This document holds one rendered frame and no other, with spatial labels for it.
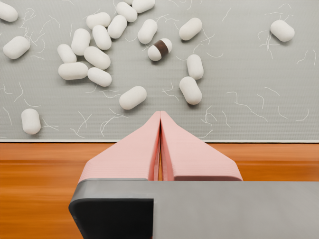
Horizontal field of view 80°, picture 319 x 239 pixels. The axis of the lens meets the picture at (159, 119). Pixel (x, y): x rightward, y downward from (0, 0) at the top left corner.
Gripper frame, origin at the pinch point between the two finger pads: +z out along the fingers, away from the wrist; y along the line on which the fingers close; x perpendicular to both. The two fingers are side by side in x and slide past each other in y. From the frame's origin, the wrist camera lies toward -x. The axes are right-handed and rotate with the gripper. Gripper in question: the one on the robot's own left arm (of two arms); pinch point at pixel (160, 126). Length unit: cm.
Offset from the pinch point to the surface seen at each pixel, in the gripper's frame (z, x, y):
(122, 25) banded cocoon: 19.1, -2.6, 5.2
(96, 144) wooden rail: 7.4, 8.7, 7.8
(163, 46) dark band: 16.0, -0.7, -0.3
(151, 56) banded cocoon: 15.5, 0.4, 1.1
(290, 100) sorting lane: 12.2, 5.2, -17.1
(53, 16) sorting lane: 22.2, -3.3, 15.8
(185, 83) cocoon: 12.0, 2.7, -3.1
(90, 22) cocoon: 19.2, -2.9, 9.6
